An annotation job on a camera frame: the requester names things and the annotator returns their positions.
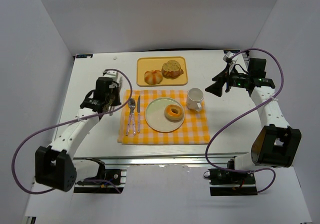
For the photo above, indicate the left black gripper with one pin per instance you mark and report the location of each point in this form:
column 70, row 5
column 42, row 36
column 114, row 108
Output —
column 114, row 100

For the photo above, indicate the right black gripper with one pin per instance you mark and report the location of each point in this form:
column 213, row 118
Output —
column 225, row 82

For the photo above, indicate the glazed ring donut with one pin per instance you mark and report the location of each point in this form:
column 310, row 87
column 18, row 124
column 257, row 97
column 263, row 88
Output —
column 173, row 112

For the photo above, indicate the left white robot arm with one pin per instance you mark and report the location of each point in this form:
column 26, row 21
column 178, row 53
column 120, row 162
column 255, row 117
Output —
column 55, row 166

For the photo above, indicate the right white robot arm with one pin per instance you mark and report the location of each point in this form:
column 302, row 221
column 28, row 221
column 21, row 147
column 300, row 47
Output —
column 277, row 143

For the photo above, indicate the sliced herb bread loaf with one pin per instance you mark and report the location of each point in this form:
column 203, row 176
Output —
column 171, row 69

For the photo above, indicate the white ceramic mug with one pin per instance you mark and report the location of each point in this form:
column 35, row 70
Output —
column 194, row 99

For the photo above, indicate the orange striped round bun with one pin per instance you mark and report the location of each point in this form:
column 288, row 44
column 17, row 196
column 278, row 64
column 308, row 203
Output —
column 153, row 77

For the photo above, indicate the blue corner sticker right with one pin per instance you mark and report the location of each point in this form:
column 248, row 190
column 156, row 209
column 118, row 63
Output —
column 234, row 51

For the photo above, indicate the blue corner sticker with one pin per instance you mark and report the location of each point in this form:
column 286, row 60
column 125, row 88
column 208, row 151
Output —
column 79, row 56
column 234, row 51

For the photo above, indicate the yellow plastic tray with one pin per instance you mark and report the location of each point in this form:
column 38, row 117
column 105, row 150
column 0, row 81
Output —
column 155, row 63

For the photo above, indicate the blue corner sticker left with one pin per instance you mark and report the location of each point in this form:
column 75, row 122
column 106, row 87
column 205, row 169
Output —
column 79, row 56

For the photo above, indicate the cream plate with sprig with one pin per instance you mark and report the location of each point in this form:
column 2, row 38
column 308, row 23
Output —
column 155, row 117

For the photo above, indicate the yellow checkered placemat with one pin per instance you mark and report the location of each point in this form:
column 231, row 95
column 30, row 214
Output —
column 194, row 129

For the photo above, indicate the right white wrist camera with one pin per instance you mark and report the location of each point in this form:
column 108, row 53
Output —
column 231, row 60

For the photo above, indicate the pink handled knife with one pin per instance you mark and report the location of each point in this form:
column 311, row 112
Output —
column 138, row 114

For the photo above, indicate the pink handled spoon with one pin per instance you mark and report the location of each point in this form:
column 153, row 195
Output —
column 128, row 125

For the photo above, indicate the aluminium table edge rail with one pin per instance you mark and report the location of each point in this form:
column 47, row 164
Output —
column 190, row 159

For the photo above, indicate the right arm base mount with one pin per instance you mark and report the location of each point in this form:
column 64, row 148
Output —
column 227, row 184

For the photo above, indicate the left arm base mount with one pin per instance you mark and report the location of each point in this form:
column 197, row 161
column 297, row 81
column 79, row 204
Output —
column 107, row 181

